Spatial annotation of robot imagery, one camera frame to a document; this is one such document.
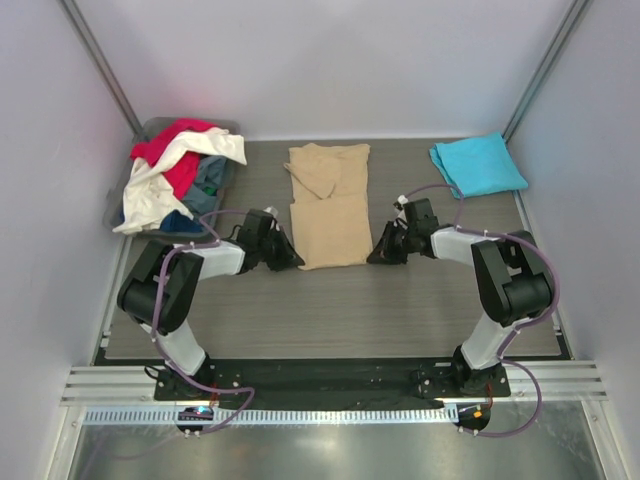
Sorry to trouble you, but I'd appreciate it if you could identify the beige t shirt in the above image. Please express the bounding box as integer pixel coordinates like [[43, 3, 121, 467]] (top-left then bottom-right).
[[284, 143, 373, 271]]

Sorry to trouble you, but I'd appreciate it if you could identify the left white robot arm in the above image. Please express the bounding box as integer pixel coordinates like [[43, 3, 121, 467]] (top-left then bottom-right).
[[117, 226, 305, 400]]

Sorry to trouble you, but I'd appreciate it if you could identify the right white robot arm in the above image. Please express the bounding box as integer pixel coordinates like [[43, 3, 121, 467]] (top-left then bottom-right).
[[367, 220, 559, 396]]

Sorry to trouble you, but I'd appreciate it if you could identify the grey blue t shirt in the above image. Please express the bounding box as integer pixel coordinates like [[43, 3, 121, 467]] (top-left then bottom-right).
[[182, 155, 233, 218]]

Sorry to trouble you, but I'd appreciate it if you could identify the dark blue t shirt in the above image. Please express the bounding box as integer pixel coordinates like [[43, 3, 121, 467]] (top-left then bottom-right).
[[159, 210, 202, 234]]

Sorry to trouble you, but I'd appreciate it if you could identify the red t shirt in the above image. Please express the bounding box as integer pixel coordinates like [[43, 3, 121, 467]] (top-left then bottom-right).
[[130, 117, 217, 197]]

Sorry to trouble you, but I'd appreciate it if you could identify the folded cyan t shirt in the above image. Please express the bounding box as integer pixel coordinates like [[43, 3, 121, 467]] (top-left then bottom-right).
[[429, 132, 529, 199]]

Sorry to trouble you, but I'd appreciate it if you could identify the cream white t shirt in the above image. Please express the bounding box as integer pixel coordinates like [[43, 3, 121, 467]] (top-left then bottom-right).
[[112, 119, 247, 235]]

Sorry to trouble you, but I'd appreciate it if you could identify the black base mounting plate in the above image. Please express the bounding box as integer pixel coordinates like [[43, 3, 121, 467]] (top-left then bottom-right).
[[154, 358, 511, 410]]

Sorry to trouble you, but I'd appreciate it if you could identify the grey plastic bin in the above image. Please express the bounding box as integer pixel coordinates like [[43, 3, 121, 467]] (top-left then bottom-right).
[[102, 116, 244, 239]]

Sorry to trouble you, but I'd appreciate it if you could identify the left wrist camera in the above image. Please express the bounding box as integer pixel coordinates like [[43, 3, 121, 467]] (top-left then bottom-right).
[[237, 209, 276, 244]]

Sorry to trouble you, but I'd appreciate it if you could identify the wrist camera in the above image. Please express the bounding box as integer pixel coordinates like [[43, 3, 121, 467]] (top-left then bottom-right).
[[237, 209, 276, 244], [403, 198, 440, 235]]

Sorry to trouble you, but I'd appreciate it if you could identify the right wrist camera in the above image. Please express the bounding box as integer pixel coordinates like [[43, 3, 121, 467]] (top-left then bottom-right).
[[403, 198, 440, 235]]

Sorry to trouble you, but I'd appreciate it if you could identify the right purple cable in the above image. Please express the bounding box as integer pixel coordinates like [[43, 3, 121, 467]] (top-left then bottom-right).
[[397, 183, 561, 440]]

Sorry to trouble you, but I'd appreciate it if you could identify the slotted cable duct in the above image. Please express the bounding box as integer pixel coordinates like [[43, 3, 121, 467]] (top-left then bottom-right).
[[83, 404, 458, 427]]

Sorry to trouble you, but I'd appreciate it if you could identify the aluminium front rail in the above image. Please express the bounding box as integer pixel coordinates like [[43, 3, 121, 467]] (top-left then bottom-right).
[[60, 360, 607, 406]]

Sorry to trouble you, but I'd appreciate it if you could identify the right aluminium frame post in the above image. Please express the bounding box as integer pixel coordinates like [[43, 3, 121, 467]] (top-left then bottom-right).
[[502, 0, 593, 143]]

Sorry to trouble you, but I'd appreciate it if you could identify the aluminium frame post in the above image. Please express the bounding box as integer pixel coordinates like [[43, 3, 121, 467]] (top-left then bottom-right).
[[58, 0, 142, 134], [502, 0, 593, 143]]

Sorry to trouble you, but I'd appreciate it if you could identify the left aluminium frame post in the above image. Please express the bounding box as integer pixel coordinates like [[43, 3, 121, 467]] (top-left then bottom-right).
[[58, 0, 142, 134]]

